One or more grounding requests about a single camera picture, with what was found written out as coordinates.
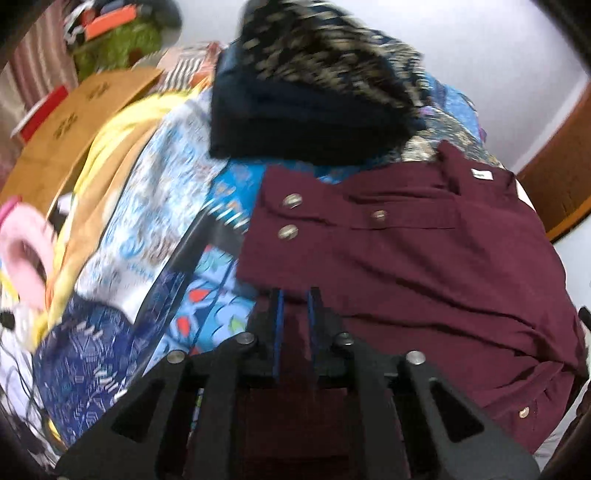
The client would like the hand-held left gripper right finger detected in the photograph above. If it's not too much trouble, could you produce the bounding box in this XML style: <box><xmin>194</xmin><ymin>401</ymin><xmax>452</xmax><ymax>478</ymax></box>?
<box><xmin>308</xmin><ymin>287</ymin><xmax>541</xmax><ymax>480</ymax></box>

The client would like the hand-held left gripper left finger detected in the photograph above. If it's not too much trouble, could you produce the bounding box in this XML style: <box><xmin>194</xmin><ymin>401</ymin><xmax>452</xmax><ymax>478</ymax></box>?
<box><xmin>55</xmin><ymin>288</ymin><xmax>284</xmax><ymax>480</ymax></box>

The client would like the maroon button shirt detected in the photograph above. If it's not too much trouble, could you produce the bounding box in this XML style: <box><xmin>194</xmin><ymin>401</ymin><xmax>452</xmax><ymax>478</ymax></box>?
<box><xmin>235</xmin><ymin>141</ymin><xmax>587</xmax><ymax>480</ymax></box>

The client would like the patchwork bed quilt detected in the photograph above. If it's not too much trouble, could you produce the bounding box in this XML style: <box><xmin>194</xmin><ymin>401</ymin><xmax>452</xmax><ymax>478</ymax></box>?
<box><xmin>32</xmin><ymin>74</ymin><xmax>509</xmax><ymax>448</ymax></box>

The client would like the dark navy folded cloth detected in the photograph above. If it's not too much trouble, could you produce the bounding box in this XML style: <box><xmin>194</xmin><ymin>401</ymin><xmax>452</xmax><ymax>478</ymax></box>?
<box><xmin>209</xmin><ymin>48</ymin><xmax>428</xmax><ymax>165</ymax></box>

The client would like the yellow cloth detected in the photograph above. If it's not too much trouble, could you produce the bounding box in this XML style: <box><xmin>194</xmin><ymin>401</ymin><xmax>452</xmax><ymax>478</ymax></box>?
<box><xmin>44</xmin><ymin>90</ymin><xmax>195</xmax><ymax>324</ymax></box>

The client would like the pink fluffy slipper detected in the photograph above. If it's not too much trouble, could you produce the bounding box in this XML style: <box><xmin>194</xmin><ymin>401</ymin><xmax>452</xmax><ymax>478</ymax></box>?
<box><xmin>0</xmin><ymin>196</ymin><xmax>58</xmax><ymax>310</ymax></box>

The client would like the striped cloth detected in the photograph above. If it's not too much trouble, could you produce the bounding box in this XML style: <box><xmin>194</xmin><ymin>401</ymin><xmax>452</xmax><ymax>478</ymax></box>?
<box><xmin>159</xmin><ymin>41</ymin><xmax>220</xmax><ymax>90</ymax></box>

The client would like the bamboo lap table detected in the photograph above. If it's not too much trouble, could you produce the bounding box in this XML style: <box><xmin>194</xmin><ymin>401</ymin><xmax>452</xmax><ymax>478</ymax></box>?
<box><xmin>0</xmin><ymin>67</ymin><xmax>164</xmax><ymax>217</ymax></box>

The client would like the brown wooden door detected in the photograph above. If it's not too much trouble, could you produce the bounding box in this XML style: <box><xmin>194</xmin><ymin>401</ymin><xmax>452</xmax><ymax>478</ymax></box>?
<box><xmin>515</xmin><ymin>88</ymin><xmax>591</xmax><ymax>241</ymax></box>

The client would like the red box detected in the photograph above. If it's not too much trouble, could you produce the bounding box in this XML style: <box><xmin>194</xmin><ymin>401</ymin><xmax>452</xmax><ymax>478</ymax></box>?
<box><xmin>11</xmin><ymin>85</ymin><xmax>70</xmax><ymax>141</ymax></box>

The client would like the grey bag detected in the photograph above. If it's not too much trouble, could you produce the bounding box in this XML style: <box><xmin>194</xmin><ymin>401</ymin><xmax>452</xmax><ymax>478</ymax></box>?
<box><xmin>139</xmin><ymin>0</ymin><xmax>183</xmax><ymax>26</ymax></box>

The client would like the orange box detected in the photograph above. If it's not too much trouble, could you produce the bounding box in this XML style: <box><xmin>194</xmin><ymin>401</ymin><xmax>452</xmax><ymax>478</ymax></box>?
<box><xmin>85</xmin><ymin>4</ymin><xmax>139</xmax><ymax>40</ymax></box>

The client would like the striped brown curtain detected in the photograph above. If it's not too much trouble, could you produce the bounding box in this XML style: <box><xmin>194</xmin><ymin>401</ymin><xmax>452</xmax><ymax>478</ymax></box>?
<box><xmin>0</xmin><ymin>0</ymin><xmax>79</xmax><ymax>153</ymax></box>

